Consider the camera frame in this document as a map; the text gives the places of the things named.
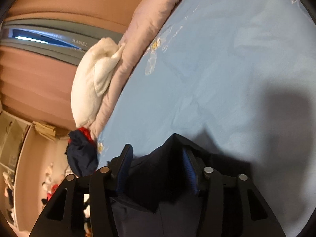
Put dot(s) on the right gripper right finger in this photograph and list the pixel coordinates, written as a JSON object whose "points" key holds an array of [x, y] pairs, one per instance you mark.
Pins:
{"points": [[222, 202]]}

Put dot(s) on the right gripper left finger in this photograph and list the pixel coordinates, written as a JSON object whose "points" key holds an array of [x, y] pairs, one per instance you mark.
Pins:
{"points": [[63, 215]]}

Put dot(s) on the dark navy jacket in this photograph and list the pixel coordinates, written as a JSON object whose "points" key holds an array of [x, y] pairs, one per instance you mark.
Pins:
{"points": [[157, 197]]}

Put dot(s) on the crumpled navy garment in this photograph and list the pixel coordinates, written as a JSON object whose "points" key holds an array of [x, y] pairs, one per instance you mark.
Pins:
{"points": [[81, 155]]}

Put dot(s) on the tan hanging paper stack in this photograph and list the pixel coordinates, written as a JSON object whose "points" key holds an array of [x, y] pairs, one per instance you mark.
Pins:
{"points": [[50, 132]]}

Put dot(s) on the red garment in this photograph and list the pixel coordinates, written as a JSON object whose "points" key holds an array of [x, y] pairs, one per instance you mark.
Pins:
{"points": [[87, 135]]}

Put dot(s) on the pink curtain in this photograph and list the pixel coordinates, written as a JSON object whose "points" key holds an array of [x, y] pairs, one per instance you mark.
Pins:
{"points": [[36, 87]]}

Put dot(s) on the light blue floral bedsheet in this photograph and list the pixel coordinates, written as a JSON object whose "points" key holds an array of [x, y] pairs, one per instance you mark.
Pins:
{"points": [[238, 75]]}

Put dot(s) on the white fluffy pillow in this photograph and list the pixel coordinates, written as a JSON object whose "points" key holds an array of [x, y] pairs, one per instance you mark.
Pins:
{"points": [[92, 79]]}

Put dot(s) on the grey curtain strip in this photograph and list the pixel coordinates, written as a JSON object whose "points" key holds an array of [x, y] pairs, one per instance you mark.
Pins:
{"points": [[59, 39]]}

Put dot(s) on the pink quilt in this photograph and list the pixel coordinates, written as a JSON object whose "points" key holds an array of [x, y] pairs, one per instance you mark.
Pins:
{"points": [[147, 20]]}

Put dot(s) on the wall shelf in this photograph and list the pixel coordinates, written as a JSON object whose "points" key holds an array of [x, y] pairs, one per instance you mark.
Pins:
{"points": [[13, 133]]}

